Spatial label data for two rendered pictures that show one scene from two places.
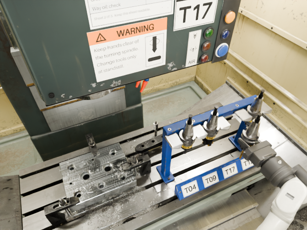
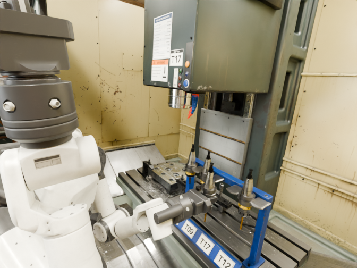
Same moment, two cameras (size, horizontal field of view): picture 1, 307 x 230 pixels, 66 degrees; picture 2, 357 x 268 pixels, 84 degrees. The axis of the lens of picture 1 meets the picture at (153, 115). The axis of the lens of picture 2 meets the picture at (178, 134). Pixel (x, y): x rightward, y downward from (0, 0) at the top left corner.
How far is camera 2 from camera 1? 1.11 m
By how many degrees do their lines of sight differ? 70
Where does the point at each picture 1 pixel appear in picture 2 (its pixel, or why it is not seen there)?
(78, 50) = (150, 66)
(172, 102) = not seen: hidden behind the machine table
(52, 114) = (202, 152)
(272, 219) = not seen: hidden behind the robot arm
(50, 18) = (147, 54)
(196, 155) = (215, 226)
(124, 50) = (158, 69)
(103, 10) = (155, 53)
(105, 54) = (154, 69)
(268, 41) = not seen: outside the picture
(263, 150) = (195, 196)
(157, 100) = (298, 233)
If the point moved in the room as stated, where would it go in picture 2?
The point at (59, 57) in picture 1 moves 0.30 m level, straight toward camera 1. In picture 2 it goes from (147, 67) to (91, 60)
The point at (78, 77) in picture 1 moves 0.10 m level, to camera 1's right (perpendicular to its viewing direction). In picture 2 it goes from (149, 76) to (150, 76)
